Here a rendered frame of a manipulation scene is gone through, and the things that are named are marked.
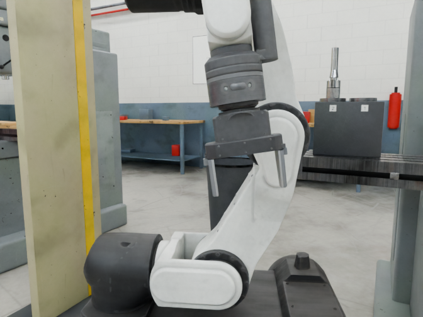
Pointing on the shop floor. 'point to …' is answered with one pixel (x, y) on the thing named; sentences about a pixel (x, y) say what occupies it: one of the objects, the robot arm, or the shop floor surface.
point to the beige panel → (56, 149)
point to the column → (410, 206)
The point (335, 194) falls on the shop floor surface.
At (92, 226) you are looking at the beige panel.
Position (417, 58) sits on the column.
